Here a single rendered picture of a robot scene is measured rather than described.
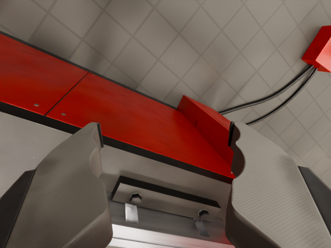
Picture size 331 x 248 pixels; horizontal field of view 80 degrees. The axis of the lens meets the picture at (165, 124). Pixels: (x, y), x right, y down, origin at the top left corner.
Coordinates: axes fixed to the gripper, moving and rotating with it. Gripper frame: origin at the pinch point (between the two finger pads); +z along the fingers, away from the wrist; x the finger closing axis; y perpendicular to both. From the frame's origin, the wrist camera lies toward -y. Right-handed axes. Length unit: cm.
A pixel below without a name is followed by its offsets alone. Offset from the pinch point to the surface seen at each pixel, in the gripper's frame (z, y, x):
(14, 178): 21.9, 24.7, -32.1
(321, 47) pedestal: 130, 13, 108
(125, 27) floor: 117, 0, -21
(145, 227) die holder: 17.3, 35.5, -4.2
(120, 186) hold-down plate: 22.8, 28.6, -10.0
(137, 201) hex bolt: 21.6, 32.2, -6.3
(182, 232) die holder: 19.1, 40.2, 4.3
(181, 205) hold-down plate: 24.8, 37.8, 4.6
